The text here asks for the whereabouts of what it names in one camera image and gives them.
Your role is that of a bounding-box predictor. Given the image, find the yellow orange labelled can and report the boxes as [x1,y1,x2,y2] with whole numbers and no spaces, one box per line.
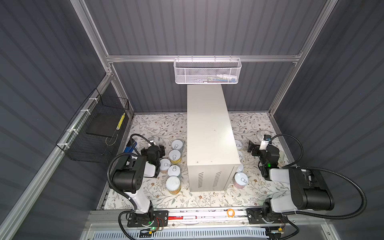
[166,176,181,195]

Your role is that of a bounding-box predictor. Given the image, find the yellow strip in basket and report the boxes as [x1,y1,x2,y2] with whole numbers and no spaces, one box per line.
[116,113,126,131]

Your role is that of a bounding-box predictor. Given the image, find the red white marker pen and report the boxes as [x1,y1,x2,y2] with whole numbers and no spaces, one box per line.
[168,216,206,221]

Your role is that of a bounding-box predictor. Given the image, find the pink labelled can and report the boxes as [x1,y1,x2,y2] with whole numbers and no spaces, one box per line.
[233,172,249,189]

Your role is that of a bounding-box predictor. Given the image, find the blue stapler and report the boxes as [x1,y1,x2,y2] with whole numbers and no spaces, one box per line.
[124,139,137,153]

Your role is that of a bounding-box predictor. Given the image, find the green labelled can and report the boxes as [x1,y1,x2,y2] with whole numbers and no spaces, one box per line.
[160,159,172,175]

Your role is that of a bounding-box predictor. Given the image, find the tubes in white basket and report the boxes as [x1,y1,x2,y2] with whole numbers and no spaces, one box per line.
[196,74,238,84]

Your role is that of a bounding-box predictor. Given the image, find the can left row far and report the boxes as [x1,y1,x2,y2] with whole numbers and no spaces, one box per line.
[171,140,184,152]

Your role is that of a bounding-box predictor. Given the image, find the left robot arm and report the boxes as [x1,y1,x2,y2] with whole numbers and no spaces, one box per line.
[107,134,169,227]

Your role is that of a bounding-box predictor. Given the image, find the can left row front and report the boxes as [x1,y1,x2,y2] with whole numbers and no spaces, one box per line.
[167,165,181,177]

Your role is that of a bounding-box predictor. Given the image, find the white wire mesh basket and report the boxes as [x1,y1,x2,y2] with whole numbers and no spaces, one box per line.
[173,58,242,85]

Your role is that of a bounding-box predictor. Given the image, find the white metal cabinet counter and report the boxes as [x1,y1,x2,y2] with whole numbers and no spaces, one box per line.
[187,85,241,192]

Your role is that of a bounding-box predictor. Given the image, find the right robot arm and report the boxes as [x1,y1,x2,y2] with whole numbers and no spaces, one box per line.
[247,135,368,224]

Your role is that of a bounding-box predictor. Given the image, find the black wire basket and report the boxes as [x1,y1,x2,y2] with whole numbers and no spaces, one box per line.
[57,90,130,164]

